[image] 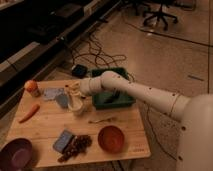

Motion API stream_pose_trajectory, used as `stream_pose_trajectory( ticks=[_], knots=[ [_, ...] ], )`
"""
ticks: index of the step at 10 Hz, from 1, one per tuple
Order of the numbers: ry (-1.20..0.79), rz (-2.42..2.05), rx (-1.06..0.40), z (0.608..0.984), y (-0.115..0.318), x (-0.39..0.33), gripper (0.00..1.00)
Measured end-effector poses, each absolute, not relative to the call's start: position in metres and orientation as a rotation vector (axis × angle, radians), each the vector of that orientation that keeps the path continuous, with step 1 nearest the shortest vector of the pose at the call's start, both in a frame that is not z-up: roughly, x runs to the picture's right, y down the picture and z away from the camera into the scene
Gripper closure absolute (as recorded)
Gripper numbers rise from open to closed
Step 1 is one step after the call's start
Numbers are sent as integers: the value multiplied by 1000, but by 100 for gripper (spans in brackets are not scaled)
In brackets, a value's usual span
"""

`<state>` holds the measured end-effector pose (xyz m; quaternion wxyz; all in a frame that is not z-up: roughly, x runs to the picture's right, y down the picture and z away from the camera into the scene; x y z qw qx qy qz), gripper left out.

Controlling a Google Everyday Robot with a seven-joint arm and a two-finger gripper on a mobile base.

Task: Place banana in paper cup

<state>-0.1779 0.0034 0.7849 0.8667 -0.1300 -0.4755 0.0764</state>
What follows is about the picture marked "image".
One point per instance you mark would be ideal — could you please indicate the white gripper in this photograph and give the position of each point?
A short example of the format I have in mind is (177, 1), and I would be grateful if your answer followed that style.
(74, 90)

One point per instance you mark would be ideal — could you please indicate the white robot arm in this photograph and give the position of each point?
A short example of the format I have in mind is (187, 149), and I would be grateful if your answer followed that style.
(195, 149)

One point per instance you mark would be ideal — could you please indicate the white paper cup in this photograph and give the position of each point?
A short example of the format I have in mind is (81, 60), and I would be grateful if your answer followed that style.
(76, 108)

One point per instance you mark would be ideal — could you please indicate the grey blue cloth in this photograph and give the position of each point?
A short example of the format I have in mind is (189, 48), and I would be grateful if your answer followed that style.
(56, 94)

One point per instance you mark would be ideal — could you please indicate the black power box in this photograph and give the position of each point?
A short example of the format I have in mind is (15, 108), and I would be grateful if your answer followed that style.
(79, 71)

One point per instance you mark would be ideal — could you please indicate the green plastic bin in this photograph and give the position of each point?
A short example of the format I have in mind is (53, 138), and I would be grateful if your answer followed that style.
(111, 99)

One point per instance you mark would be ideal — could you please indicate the orange carrot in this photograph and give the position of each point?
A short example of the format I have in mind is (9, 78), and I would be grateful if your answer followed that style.
(32, 111)

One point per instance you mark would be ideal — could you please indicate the gold fork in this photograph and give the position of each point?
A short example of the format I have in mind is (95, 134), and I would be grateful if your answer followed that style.
(102, 120)

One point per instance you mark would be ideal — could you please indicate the blue sponge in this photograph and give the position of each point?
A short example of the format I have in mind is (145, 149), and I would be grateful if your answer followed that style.
(62, 141)

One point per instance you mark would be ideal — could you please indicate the wooden table board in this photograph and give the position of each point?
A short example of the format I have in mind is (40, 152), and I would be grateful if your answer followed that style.
(44, 127)

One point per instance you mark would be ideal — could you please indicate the dark grape bunch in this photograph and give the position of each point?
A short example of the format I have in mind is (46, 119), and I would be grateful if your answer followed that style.
(78, 145)

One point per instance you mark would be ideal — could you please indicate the red bowl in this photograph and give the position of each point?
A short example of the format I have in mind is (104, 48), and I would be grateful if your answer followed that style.
(111, 139)

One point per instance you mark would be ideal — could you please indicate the dark shelf unit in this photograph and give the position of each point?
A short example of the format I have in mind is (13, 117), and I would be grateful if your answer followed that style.
(32, 32)

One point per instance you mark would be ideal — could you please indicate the purple bowl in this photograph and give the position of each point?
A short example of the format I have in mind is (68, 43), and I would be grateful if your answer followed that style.
(15, 155)

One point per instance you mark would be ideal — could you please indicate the black office chair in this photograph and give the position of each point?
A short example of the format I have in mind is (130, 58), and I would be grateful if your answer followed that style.
(160, 14)

